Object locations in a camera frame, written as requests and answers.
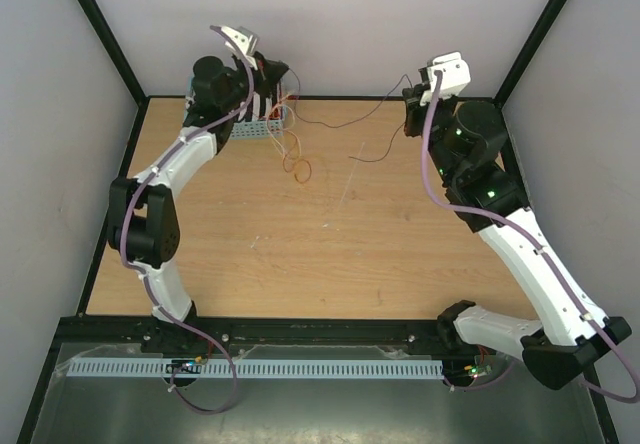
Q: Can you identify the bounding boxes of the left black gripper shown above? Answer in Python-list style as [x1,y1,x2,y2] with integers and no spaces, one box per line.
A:
[222,52,290,114]

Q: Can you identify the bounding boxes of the dark purple wire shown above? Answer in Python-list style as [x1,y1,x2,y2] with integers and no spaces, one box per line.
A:
[279,66,416,163]

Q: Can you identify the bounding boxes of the yellow wire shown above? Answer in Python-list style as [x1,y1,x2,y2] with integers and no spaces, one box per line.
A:
[269,108,314,184]

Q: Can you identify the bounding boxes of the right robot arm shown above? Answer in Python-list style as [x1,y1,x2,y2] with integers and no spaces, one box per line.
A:
[402,84,631,390]

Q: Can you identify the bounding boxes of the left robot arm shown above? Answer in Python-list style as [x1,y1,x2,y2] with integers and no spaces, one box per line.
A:
[107,53,289,352]

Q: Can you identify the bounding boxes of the white zip tie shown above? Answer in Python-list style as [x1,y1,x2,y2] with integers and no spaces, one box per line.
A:
[337,141,366,209]

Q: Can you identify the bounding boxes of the light blue plastic basket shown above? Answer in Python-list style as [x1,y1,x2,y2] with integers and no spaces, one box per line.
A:
[184,76,291,141]

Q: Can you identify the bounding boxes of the black white striped cloth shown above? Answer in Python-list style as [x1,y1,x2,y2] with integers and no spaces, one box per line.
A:
[184,83,282,122]

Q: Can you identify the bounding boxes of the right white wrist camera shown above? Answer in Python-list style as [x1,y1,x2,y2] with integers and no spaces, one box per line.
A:
[419,51,471,107]

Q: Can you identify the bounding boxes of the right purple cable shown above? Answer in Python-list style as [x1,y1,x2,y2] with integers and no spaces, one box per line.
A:
[422,68,640,405]

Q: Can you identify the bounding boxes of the purple cable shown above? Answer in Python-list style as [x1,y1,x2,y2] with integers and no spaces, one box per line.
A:
[119,24,259,415]
[422,68,640,405]

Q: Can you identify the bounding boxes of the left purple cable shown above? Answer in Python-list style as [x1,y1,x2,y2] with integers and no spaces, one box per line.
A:
[119,24,259,415]

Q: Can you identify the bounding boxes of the light blue slotted cable duct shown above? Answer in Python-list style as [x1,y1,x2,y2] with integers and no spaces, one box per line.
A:
[66,357,442,380]

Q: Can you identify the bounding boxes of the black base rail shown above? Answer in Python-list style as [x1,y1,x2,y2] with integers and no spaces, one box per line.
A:
[54,316,480,359]

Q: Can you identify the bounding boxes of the black enclosure frame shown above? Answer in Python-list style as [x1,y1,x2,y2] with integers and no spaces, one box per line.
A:
[14,0,621,444]

